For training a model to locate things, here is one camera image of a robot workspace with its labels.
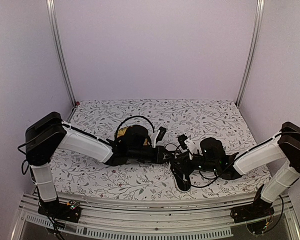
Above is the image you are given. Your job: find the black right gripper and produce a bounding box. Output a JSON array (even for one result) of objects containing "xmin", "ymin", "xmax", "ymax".
[{"xmin": 170, "ymin": 150, "xmax": 218, "ymax": 176}]

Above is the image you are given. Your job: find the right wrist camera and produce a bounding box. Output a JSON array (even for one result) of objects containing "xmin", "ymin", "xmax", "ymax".
[{"xmin": 177, "ymin": 134, "xmax": 198, "ymax": 160}]

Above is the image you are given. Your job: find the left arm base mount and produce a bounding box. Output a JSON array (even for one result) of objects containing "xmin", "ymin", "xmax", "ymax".
[{"xmin": 38, "ymin": 200, "xmax": 82, "ymax": 223}]

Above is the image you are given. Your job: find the left aluminium frame post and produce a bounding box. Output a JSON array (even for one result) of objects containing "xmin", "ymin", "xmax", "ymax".
[{"xmin": 46, "ymin": 0, "xmax": 76, "ymax": 107}]

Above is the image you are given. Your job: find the left black camera cable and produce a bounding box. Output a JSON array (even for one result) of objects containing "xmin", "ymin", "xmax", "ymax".
[{"xmin": 114, "ymin": 115, "xmax": 156, "ymax": 138}]

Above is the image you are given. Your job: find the right black camera cable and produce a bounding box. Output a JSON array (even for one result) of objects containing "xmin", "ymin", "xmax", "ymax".
[{"xmin": 164, "ymin": 143, "xmax": 230, "ymax": 188}]

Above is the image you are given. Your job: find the floral patterned table mat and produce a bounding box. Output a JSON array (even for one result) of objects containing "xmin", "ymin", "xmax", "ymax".
[{"xmin": 51, "ymin": 99, "xmax": 271, "ymax": 201}]

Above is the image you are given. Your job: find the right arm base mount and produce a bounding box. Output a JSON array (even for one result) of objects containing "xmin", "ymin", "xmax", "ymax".
[{"xmin": 230, "ymin": 200, "xmax": 274, "ymax": 223}]

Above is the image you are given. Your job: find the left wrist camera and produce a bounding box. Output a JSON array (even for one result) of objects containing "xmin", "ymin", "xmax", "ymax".
[{"xmin": 150, "ymin": 126, "xmax": 167, "ymax": 148}]

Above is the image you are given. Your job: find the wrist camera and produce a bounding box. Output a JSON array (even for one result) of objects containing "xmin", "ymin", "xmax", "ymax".
[
  {"xmin": 150, "ymin": 126, "xmax": 167, "ymax": 148},
  {"xmin": 177, "ymin": 134, "xmax": 198, "ymax": 160}
]

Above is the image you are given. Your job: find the woven bamboo tray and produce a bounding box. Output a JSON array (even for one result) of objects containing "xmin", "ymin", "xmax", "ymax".
[{"xmin": 116, "ymin": 125, "xmax": 152, "ymax": 147}]

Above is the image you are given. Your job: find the black camera cable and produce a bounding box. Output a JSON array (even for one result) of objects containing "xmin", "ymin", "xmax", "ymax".
[
  {"xmin": 114, "ymin": 115, "xmax": 156, "ymax": 138},
  {"xmin": 164, "ymin": 143, "xmax": 230, "ymax": 188}
]

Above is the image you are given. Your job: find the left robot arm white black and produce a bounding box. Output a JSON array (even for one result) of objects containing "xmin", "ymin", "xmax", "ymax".
[{"xmin": 18, "ymin": 111, "xmax": 169, "ymax": 217}]

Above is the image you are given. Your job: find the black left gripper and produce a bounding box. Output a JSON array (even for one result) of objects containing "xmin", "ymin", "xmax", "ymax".
[{"xmin": 128, "ymin": 145, "xmax": 175, "ymax": 165}]

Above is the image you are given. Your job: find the front aluminium rail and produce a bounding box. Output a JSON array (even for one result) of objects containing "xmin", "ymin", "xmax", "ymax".
[{"xmin": 11, "ymin": 193, "xmax": 300, "ymax": 240}]

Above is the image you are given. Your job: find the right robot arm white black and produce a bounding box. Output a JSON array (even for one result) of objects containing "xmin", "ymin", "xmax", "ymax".
[{"xmin": 169, "ymin": 121, "xmax": 300, "ymax": 218}]

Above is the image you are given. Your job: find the aluminium frame post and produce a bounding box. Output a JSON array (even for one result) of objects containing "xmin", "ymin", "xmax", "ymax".
[
  {"xmin": 46, "ymin": 0, "xmax": 76, "ymax": 107},
  {"xmin": 235, "ymin": 0, "xmax": 265, "ymax": 108}
]

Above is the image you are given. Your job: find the right aluminium frame post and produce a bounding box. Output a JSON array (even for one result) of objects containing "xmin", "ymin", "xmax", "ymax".
[{"xmin": 235, "ymin": 0, "xmax": 265, "ymax": 108}]

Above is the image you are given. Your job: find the black white canvas sneaker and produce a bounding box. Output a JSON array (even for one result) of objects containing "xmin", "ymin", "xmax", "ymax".
[{"xmin": 170, "ymin": 160, "xmax": 191, "ymax": 193}]

